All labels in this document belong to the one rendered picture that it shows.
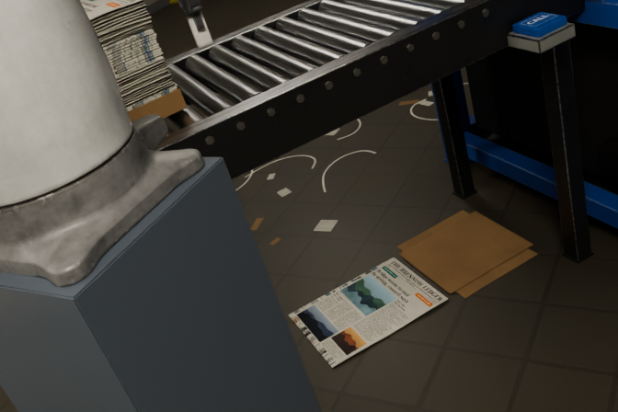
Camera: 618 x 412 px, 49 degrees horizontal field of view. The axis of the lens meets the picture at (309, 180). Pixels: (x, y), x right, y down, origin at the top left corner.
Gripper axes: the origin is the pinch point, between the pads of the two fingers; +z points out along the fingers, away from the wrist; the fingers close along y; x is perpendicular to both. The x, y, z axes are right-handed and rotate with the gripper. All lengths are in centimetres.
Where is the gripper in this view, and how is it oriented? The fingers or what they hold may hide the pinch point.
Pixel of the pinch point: (199, 28)
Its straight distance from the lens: 141.5
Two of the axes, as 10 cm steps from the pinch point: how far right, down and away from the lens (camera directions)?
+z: 2.7, 8.4, 4.6
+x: 8.6, -4.3, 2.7
